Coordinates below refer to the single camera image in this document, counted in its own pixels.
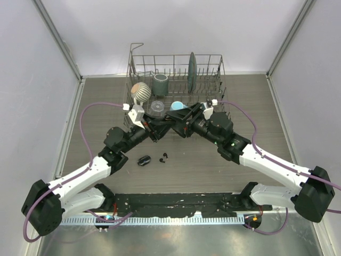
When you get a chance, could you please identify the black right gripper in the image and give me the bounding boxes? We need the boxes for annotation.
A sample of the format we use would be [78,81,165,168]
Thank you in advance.
[166,102,222,146]

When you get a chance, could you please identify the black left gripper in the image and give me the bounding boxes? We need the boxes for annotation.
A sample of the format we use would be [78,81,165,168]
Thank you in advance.
[120,112,174,154]

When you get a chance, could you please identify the black earbud charging case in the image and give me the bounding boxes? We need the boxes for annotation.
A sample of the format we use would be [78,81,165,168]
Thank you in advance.
[137,155,151,166]

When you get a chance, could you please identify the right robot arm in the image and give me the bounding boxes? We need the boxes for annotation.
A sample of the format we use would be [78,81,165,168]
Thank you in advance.
[166,100,335,223]

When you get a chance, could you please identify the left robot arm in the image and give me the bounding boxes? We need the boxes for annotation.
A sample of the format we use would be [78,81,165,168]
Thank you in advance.
[21,114,175,243]

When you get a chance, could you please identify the light blue mug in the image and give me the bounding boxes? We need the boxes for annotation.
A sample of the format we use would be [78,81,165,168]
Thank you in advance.
[170,101,187,111]

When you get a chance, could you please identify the clear drinking glass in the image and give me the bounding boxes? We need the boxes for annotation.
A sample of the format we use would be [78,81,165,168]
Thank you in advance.
[149,101,165,117]

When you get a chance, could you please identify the grey ceramic cup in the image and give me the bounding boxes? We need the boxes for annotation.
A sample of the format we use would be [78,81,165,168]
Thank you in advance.
[152,74,169,96]

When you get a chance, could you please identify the striped beige mug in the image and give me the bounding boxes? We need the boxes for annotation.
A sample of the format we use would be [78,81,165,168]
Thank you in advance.
[131,82,152,106]

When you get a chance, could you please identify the dark teal plate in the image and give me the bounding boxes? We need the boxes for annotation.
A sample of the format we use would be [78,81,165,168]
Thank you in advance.
[188,52,197,93]

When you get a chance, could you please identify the grey wire dish rack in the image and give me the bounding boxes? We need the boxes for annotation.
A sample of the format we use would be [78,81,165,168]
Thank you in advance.
[123,43,228,114]

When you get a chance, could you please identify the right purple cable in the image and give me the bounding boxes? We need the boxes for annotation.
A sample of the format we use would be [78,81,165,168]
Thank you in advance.
[218,100,341,235]

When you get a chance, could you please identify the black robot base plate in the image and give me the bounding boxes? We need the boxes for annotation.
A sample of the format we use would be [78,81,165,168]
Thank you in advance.
[83,191,263,217]

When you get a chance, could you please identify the white slotted cable duct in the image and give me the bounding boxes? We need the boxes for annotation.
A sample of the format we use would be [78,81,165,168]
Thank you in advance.
[60,212,245,227]

